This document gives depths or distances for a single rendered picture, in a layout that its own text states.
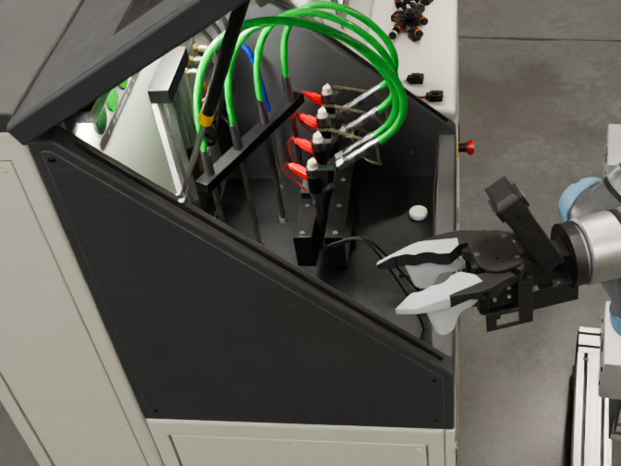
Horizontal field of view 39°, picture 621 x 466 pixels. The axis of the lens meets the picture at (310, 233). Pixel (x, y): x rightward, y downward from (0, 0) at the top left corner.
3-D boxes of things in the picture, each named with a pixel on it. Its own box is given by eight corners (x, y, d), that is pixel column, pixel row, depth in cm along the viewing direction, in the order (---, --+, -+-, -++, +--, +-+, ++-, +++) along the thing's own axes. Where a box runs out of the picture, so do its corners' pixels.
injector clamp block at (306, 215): (350, 290, 178) (343, 236, 168) (302, 290, 180) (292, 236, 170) (364, 182, 203) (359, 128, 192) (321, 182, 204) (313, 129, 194)
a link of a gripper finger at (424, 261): (381, 300, 99) (464, 297, 97) (375, 258, 96) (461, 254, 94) (383, 282, 102) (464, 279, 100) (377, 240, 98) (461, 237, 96)
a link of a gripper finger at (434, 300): (415, 360, 91) (487, 323, 93) (410, 316, 87) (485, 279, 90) (398, 343, 93) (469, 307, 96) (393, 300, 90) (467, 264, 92)
